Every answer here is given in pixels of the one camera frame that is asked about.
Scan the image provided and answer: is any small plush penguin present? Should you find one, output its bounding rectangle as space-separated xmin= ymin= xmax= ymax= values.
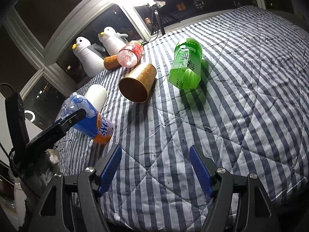
xmin=98 ymin=27 xmax=129 ymax=55

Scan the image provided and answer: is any pink red bottle cup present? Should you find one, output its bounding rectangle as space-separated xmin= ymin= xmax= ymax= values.
xmin=117 ymin=40 xmax=143 ymax=68

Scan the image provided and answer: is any blue orange plastic bottle cup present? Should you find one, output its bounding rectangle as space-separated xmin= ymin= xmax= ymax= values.
xmin=59 ymin=92 xmax=114 ymax=144

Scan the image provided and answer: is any copper brown cup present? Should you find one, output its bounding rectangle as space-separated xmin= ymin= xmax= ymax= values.
xmin=104 ymin=55 xmax=121 ymax=71
xmin=118 ymin=62 xmax=157 ymax=103

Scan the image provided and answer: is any large plush penguin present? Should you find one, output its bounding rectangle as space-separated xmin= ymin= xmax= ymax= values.
xmin=72 ymin=37 xmax=107 ymax=78

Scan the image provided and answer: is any far copper brown cup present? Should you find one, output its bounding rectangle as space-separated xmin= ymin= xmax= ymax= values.
xmin=104 ymin=55 xmax=121 ymax=71

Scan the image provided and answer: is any blue white striped quilt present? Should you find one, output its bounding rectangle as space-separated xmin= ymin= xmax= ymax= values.
xmin=58 ymin=6 xmax=308 ymax=231

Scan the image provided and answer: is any near copper brown cup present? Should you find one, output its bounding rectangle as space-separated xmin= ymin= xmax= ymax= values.
xmin=118 ymin=62 xmax=157 ymax=103

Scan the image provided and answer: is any green plastic bottle cup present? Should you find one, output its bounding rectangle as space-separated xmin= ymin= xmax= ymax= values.
xmin=168 ymin=38 xmax=202 ymax=90

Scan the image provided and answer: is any black ring light tripod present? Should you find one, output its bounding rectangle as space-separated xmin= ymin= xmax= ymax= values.
xmin=147 ymin=1 xmax=166 ymax=36

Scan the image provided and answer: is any cream white plastic cup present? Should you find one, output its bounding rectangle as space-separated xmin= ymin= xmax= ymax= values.
xmin=85 ymin=84 xmax=107 ymax=112

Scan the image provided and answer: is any black cable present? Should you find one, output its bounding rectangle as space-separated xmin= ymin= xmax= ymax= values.
xmin=141 ymin=30 xmax=160 ymax=47

